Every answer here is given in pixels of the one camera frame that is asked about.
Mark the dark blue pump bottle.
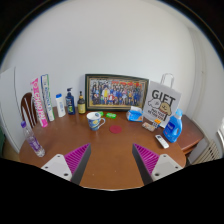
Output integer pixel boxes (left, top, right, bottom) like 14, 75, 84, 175
65, 87, 76, 116

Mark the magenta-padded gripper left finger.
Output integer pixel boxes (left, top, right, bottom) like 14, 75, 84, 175
40, 143, 92, 186

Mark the tall pink white box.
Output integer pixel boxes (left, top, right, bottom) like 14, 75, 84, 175
29, 77, 49, 129

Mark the framed group photo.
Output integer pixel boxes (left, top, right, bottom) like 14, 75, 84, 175
84, 73, 150, 112

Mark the white printed paper gift bag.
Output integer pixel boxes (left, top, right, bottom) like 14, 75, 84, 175
142, 73, 182, 129

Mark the white radiator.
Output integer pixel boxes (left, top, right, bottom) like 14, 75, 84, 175
193, 138, 223, 165

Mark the blue detergent bottle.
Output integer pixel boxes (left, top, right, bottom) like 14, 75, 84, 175
162, 108, 184, 144

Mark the white bottle with blue cap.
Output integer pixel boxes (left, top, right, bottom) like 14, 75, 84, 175
55, 92, 67, 118

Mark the clear purple-capped water bottle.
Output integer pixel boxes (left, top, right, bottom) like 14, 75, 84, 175
20, 120, 46, 158

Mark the dark bottle with yellow label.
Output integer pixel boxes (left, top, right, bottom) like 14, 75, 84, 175
77, 90, 87, 115

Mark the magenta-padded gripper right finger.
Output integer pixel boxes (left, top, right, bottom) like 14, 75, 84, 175
131, 143, 184, 186

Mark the tall green white box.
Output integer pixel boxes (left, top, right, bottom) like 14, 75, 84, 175
40, 73, 56, 123

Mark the small tan snack packet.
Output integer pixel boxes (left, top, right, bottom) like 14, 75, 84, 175
141, 121, 157, 132

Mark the dark wooden chair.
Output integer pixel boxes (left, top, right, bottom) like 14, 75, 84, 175
20, 92, 39, 131

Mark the white remote control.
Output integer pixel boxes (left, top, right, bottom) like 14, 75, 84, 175
154, 134, 170, 150

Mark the white refrigerator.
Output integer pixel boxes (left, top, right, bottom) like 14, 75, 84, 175
0, 66, 26, 154

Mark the flat round red coaster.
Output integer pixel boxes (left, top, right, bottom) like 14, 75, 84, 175
109, 124, 123, 135

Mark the blue yellow printed mug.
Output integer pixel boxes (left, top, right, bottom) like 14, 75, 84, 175
86, 111, 106, 132

